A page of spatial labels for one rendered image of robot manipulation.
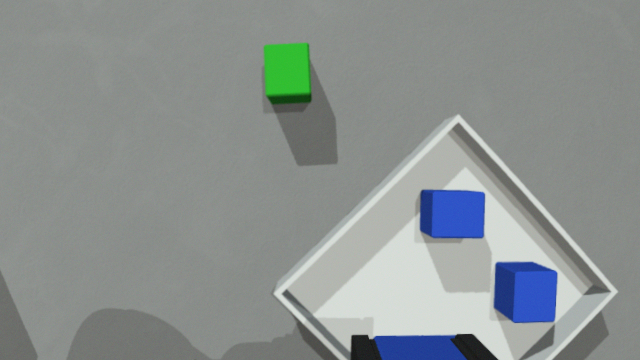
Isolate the green block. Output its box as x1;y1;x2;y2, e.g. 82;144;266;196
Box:
264;43;312;104

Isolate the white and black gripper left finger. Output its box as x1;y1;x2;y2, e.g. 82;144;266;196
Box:
351;335;382;360

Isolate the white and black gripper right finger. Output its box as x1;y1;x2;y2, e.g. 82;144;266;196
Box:
450;334;498;360

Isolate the white square tray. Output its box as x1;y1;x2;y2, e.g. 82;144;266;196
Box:
274;114;618;360

